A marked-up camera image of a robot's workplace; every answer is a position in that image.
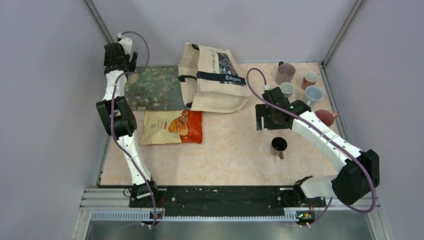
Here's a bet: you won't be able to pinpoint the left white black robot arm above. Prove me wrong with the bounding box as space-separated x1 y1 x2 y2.
96 39 161 207

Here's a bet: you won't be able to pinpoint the floral blue serving tray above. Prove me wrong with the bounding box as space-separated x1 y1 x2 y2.
125 65 186 111

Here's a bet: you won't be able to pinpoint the brown cup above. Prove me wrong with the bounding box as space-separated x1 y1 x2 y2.
270 137 288 160

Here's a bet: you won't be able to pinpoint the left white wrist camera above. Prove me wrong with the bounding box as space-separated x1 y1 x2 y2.
117 32 133 55

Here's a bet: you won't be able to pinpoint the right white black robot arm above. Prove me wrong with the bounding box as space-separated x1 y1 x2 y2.
254 85 380 210

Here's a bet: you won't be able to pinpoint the cassava chips bag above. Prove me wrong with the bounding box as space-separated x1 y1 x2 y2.
140 109 203 145

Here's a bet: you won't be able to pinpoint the clear grey tumbler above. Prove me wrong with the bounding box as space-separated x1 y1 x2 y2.
302 85 324 108

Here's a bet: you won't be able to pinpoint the aluminium frame rail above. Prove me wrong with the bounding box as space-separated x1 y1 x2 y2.
79 187 382 223

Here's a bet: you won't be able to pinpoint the lilac mug black handle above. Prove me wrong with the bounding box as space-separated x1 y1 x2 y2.
275 61 296 85

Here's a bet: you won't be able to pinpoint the pink cup off tray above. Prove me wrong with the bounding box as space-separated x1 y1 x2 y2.
314 109 339 127

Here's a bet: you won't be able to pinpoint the beige canvas tote bag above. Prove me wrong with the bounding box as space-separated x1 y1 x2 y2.
178 43 252 114

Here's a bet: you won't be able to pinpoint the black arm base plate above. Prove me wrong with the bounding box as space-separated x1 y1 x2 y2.
123 185 326 218

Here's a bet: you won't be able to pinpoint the salmon pink mug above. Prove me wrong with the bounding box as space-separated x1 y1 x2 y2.
301 71 320 90

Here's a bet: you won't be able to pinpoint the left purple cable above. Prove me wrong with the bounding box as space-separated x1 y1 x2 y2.
109 31 160 229

